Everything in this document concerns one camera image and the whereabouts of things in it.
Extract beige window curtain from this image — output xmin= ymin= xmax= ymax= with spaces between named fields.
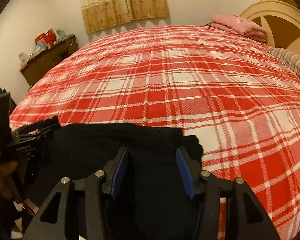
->
xmin=81 ymin=0 xmax=169 ymax=34

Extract cream wooden headboard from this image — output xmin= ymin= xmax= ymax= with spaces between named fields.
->
xmin=241 ymin=0 xmax=300 ymax=55

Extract black folding chair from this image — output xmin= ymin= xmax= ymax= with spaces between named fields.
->
xmin=0 ymin=88 xmax=17 ymax=131

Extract pink folded blanket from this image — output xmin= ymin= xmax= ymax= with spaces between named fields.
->
xmin=211 ymin=14 xmax=268 ymax=43

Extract brown wooden desk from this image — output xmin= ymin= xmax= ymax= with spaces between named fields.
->
xmin=20 ymin=35 xmax=78 ymax=86

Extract white greeting card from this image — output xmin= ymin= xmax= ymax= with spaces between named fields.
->
xmin=18 ymin=52 xmax=29 ymax=66

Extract red plaid bed sheet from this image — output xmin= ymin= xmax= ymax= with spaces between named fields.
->
xmin=10 ymin=25 xmax=300 ymax=239

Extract striped grey pillow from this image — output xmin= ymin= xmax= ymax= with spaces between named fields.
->
xmin=268 ymin=48 xmax=300 ymax=77

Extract person's left hand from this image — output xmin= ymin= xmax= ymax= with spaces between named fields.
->
xmin=0 ymin=161 xmax=18 ymax=199

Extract black pants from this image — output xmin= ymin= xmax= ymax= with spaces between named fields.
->
xmin=25 ymin=124 xmax=203 ymax=239

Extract red gift bag on desk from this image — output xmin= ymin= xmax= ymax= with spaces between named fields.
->
xmin=35 ymin=29 xmax=56 ymax=49

